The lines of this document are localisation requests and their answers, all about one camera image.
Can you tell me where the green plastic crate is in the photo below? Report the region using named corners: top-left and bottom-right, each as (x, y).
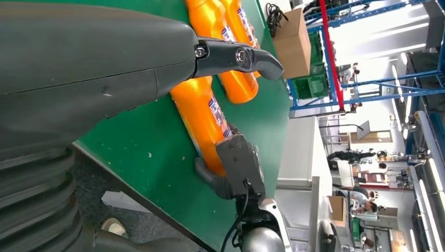
top-left (308, 31), bottom-right (326, 76)
top-left (290, 73), bottom-right (329, 100)

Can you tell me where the orange detergent bottle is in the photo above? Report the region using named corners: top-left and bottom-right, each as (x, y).
top-left (184, 0), bottom-right (260, 104)
top-left (169, 76), bottom-right (234, 177)
top-left (220, 0), bottom-right (262, 79)

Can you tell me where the brown cardboard box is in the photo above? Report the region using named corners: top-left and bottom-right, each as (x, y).
top-left (272, 7), bottom-right (312, 80)

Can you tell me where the white table foot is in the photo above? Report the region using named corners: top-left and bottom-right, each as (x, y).
top-left (101, 190), bottom-right (152, 214)

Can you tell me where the white table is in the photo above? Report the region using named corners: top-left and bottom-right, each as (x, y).
top-left (276, 116), bottom-right (334, 252)

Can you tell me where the black cable bundle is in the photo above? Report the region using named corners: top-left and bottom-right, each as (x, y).
top-left (265, 3), bottom-right (289, 38)

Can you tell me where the red pole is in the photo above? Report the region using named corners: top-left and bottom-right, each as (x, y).
top-left (318, 0), bottom-right (345, 112)

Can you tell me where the blue metal frame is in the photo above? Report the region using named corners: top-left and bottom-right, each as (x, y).
top-left (287, 0), bottom-right (445, 109)

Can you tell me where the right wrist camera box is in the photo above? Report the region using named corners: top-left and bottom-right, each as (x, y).
top-left (215, 133), bottom-right (267, 197)

